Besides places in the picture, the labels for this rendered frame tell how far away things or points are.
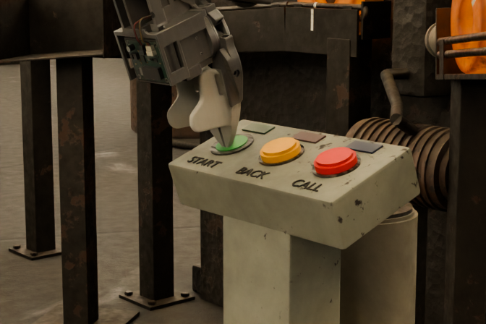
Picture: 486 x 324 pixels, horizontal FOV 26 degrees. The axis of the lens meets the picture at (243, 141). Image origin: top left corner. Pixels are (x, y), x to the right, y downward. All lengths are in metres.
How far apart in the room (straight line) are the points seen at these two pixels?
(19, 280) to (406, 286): 1.70
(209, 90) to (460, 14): 0.65
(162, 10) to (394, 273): 0.38
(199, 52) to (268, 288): 0.23
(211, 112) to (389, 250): 0.25
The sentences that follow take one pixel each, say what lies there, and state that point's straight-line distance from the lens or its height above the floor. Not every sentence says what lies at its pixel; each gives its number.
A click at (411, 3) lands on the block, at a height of 0.72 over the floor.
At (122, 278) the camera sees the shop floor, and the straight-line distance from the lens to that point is 2.72.
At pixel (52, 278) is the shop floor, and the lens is 2.74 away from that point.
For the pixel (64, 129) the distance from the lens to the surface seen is 2.26.
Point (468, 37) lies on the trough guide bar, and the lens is 1.48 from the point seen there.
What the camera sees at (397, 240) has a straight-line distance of 1.14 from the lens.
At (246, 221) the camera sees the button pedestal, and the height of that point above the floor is 0.54.
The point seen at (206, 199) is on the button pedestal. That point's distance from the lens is 1.06.
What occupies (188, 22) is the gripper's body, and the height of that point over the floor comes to 0.73.
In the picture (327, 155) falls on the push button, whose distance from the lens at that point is 0.97.
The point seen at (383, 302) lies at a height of 0.43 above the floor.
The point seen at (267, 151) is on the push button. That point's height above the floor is 0.61.
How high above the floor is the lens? 0.78
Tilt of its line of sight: 9 degrees down
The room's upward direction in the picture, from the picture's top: straight up
